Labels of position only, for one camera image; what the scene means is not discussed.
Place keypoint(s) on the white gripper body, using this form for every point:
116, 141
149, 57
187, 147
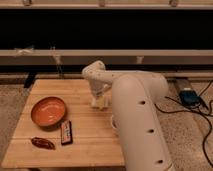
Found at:
99, 93

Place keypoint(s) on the white sponge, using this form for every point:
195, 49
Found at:
99, 103

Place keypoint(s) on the orange bowl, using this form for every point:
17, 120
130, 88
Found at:
48, 111

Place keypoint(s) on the blue black power box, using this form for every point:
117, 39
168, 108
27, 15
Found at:
188, 97

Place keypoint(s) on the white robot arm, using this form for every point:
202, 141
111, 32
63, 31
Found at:
134, 95

